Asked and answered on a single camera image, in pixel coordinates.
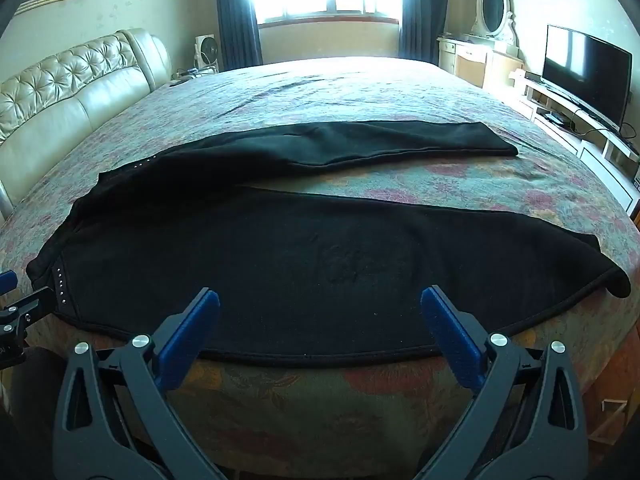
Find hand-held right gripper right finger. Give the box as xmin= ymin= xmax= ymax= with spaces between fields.
xmin=410 ymin=285 xmax=588 ymax=480

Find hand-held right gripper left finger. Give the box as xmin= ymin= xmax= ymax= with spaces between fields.
xmin=52 ymin=287 xmax=236 ymax=480

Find black pants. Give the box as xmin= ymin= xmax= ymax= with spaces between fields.
xmin=25 ymin=120 xmax=632 ymax=367

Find cream tufted leather headboard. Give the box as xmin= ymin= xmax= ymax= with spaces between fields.
xmin=0 ymin=28 xmax=173 ymax=221

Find white television stand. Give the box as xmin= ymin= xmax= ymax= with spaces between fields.
xmin=520 ymin=71 xmax=640 ymax=212

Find bed with floral bedspread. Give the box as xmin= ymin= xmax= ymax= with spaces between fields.
xmin=0 ymin=56 xmax=640 ymax=461

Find cream dressing table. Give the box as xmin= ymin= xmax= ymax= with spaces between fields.
xmin=437 ymin=32 xmax=526 ymax=92

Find white box fan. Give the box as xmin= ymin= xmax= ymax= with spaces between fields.
xmin=194 ymin=34 xmax=220 ymax=74

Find black flat television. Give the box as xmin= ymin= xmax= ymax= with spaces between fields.
xmin=541 ymin=24 xmax=633 ymax=136

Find white oval vanity mirror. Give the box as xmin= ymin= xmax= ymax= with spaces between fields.
xmin=472 ymin=0 xmax=518 ymax=44

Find black cable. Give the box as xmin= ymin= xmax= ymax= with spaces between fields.
xmin=574 ymin=120 xmax=640 ymax=153

